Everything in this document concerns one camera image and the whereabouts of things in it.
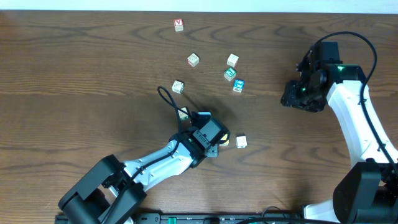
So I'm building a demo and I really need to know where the blue letter block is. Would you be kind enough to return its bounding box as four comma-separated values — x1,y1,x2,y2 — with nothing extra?
233,79,245,93

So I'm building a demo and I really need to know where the wooden block teal side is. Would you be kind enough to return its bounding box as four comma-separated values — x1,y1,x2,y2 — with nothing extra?
236,136,248,149

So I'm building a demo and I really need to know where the yellow wooden block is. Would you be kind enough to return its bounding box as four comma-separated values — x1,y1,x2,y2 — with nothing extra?
220,134,229,146

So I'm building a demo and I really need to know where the wooden block red side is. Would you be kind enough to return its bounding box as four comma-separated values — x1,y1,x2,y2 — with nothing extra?
187,53,200,67

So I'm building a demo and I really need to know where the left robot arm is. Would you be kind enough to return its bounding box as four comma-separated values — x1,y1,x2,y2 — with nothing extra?
58,130,223,223

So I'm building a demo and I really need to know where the right black cable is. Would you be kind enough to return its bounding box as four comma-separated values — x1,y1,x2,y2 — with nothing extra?
313,30,398,175

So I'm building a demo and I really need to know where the wooden block patterned top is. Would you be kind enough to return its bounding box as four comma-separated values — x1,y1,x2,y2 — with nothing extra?
172,80,184,94

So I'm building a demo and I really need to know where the wooden block green side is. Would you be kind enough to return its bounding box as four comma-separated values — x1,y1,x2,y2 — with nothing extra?
178,107,190,121

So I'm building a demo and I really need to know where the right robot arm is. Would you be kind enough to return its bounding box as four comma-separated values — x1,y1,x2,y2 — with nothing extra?
280,60,397,223

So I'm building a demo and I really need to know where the red V letter block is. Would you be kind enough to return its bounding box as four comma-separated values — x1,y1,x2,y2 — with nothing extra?
174,19,184,32

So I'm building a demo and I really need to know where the green J letter block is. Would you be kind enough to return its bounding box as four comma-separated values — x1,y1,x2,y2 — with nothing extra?
224,67,237,82

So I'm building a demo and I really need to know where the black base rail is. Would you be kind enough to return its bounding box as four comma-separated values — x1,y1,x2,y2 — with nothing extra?
127,210,303,224

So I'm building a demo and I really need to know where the plain wooden block upper right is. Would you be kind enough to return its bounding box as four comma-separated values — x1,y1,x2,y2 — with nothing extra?
227,54,239,67

